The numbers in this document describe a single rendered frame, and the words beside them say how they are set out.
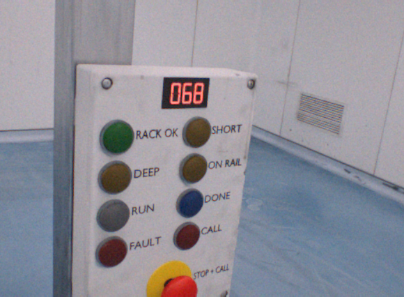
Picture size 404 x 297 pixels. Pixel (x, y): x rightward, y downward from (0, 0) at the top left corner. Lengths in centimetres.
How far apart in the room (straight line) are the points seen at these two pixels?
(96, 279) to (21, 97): 367
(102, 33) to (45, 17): 360
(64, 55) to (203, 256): 25
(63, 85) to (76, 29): 6
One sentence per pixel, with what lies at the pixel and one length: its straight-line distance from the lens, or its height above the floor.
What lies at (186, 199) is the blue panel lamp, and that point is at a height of 99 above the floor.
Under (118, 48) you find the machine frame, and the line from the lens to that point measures 43.
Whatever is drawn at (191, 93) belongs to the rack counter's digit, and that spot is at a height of 109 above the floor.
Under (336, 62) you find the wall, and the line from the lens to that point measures 406.
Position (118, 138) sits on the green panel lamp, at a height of 106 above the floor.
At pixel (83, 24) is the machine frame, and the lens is 42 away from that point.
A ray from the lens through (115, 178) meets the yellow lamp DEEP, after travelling 38.
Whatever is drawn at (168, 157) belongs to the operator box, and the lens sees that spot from 41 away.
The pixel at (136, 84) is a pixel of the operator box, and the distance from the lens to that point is 38.
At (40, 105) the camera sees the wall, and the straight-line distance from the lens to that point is 411.
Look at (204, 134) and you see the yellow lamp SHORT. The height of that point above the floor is 106.
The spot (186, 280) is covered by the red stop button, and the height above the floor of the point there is 92.
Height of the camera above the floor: 116
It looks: 16 degrees down
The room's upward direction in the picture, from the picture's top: 6 degrees clockwise
